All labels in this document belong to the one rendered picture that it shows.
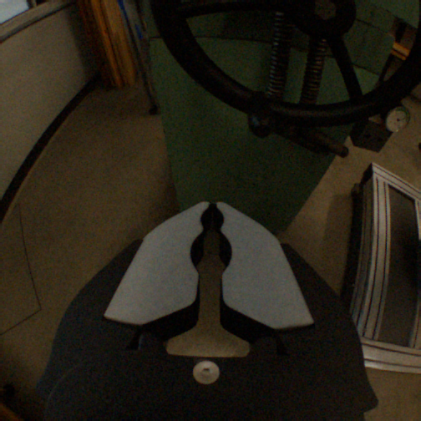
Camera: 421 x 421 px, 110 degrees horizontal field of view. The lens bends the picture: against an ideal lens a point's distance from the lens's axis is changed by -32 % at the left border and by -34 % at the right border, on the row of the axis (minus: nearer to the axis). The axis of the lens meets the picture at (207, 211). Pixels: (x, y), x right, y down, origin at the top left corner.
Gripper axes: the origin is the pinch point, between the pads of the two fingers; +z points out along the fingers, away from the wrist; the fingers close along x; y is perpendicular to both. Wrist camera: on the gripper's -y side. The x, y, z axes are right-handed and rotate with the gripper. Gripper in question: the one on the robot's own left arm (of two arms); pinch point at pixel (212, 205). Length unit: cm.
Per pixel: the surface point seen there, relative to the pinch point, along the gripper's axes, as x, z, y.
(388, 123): 33.6, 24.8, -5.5
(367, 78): 29.2, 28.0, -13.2
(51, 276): -71, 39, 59
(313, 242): 44, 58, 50
